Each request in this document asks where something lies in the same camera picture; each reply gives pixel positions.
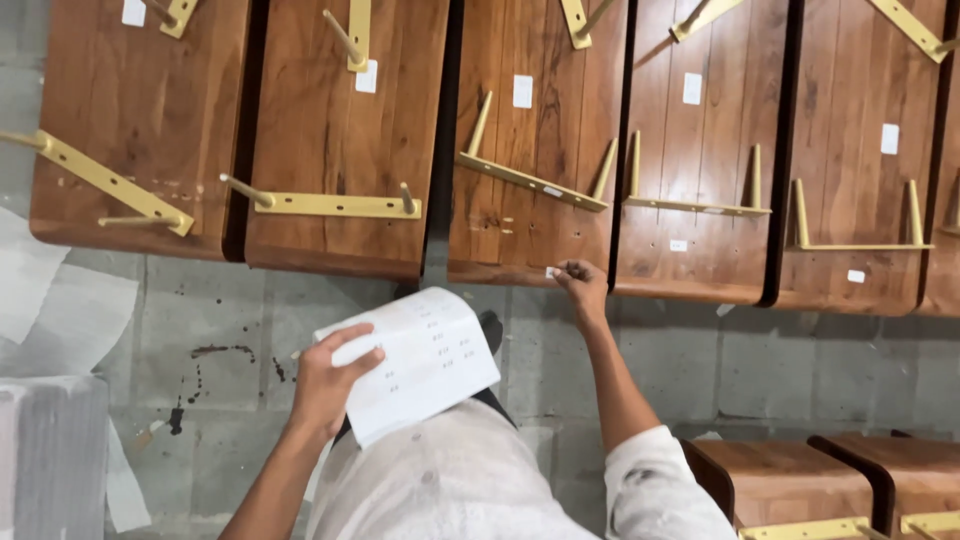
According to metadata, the person's right hand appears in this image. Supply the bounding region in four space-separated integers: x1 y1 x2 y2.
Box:
552 259 611 321

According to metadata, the person's left hand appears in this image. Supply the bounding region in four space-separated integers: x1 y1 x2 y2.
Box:
288 322 387 445

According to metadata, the white sticker sheet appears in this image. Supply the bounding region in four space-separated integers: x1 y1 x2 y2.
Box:
312 286 502 450

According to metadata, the person's black shoe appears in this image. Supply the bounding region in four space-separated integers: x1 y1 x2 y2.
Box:
478 310 506 355

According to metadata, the upturned wooden table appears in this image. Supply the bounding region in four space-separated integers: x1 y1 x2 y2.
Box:
613 0 789 306
916 45 960 318
772 0 948 316
243 0 451 285
447 0 630 288
808 431 960 540
681 438 875 540

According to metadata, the person's white shirt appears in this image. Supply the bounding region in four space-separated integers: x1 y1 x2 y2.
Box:
303 397 740 540

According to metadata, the wooden table with screw holes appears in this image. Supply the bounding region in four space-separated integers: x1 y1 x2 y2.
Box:
28 0 252 264

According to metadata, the narrow white foam strip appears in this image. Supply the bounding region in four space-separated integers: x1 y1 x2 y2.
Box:
105 416 153 534

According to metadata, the white foam sheet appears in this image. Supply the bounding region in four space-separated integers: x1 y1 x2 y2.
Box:
0 206 141 378

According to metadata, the white foam wrapped furniture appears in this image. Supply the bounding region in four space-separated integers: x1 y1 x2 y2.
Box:
0 375 111 540

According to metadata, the brass table leg frame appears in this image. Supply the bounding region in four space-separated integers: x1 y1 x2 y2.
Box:
322 0 373 74
738 516 892 540
219 173 423 221
866 0 960 65
785 177 936 253
621 130 773 219
142 0 200 40
0 129 195 238
900 510 960 540
558 0 618 51
669 0 745 44
456 90 620 213

